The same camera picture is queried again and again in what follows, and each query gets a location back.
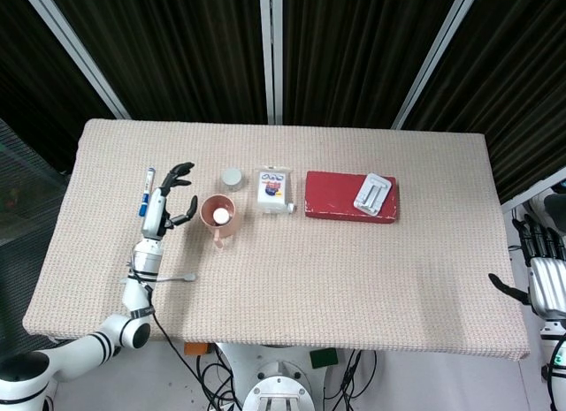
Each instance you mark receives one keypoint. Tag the purple toothpaste tube white cap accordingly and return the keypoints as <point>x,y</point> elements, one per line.
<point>220,216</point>

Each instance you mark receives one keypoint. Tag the clear plastic cotton pad packet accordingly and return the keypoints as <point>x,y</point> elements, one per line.
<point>274,187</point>

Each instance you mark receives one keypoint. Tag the white robot base silver disk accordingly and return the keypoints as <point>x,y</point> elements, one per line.
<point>278,384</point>

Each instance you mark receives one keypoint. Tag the beige waffle weave tablecloth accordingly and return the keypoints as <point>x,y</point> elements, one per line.
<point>309,274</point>

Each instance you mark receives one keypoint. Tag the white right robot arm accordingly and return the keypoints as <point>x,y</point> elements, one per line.
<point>555,329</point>

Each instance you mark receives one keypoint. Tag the white frame post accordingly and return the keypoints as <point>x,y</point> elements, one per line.
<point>530,187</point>
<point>438,57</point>
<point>79,53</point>
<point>270,53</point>

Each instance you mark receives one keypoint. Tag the small white jar grey lid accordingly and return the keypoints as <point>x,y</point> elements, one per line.
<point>232,177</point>

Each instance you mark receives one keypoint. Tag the blue white marker pen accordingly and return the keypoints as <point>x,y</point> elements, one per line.
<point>148,185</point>

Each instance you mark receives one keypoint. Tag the small green box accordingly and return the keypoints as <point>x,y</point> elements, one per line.
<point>323,359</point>

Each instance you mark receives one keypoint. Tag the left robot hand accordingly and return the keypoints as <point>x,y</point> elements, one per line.
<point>155,216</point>

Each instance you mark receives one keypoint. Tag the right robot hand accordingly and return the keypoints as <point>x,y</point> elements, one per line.
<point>550,287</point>

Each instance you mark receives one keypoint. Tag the red brick block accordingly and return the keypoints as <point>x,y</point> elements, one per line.
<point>331,196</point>

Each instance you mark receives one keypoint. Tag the small orange box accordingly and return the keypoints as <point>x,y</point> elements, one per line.
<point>195,348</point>

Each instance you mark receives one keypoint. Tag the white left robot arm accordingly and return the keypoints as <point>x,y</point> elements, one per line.
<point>132,296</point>

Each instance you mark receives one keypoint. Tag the dark pleated curtain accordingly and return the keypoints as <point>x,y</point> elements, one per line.
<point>522,97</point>
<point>177,53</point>
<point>35,88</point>
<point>354,53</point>

